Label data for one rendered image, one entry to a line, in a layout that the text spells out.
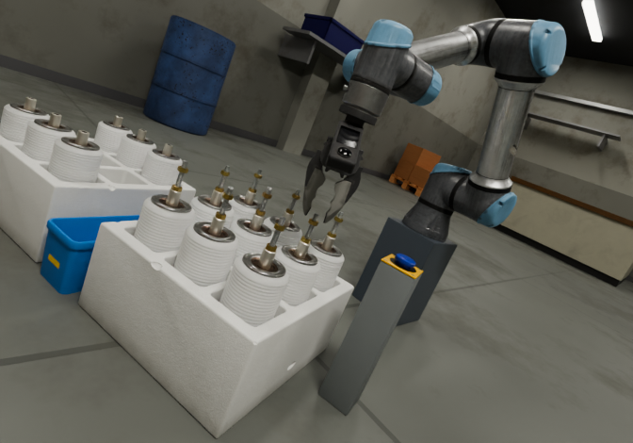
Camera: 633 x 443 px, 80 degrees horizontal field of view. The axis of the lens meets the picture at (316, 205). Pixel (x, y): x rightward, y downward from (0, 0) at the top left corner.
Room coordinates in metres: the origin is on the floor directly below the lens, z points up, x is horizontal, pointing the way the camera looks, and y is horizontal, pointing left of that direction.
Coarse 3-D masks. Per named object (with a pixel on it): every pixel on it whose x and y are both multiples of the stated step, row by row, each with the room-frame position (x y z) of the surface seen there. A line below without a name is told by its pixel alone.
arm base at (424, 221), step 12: (420, 204) 1.19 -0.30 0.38; (432, 204) 1.17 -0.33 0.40; (408, 216) 1.22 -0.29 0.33; (420, 216) 1.17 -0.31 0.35; (432, 216) 1.16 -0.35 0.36; (444, 216) 1.17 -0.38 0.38; (420, 228) 1.15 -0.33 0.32; (432, 228) 1.16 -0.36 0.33; (444, 228) 1.16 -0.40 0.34; (444, 240) 1.17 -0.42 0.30
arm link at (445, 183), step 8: (440, 168) 1.19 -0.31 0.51; (448, 168) 1.17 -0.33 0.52; (456, 168) 1.16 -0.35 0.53; (432, 176) 1.20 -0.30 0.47; (440, 176) 1.18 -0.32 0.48; (448, 176) 1.16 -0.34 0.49; (456, 176) 1.16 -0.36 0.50; (464, 176) 1.15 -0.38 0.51; (432, 184) 1.19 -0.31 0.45; (440, 184) 1.17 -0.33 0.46; (448, 184) 1.15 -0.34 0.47; (456, 184) 1.14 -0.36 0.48; (424, 192) 1.20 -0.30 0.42; (432, 192) 1.18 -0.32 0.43; (440, 192) 1.16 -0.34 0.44; (448, 192) 1.14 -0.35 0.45; (432, 200) 1.17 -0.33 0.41; (440, 200) 1.16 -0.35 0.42; (448, 200) 1.14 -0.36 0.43; (448, 208) 1.17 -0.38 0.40
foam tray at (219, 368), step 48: (96, 240) 0.64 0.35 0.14; (96, 288) 0.62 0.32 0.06; (144, 288) 0.58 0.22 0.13; (192, 288) 0.55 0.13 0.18; (336, 288) 0.78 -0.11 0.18; (144, 336) 0.56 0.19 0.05; (192, 336) 0.52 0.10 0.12; (240, 336) 0.49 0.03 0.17; (288, 336) 0.58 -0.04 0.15; (192, 384) 0.51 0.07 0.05; (240, 384) 0.48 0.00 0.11
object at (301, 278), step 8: (280, 248) 0.69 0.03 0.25; (280, 256) 0.66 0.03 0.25; (288, 264) 0.64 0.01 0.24; (296, 264) 0.65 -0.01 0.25; (288, 272) 0.64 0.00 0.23; (296, 272) 0.64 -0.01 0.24; (304, 272) 0.65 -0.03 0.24; (312, 272) 0.66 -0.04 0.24; (296, 280) 0.64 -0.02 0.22; (304, 280) 0.65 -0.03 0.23; (312, 280) 0.66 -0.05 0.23; (288, 288) 0.64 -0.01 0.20; (296, 288) 0.65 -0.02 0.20; (304, 288) 0.65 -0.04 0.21; (288, 296) 0.64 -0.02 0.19; (296, 296) 0.65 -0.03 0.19; (304, 296) 0.66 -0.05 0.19; (296, 304) 0.65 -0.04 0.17
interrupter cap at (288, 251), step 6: (288, 246) 0.71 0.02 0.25; (294, 246) 0.72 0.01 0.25; (282, 252) 0.67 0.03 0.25; (288, 252) 0.68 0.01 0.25; (294, 252) 0.70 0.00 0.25; (294, 258) 0.65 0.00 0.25; (300, 258) 0.68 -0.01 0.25; (306, 258) 0.69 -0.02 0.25; (312, 258) 0.69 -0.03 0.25; (306, 264) 0.66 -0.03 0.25; (312, 264) 0.66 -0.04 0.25
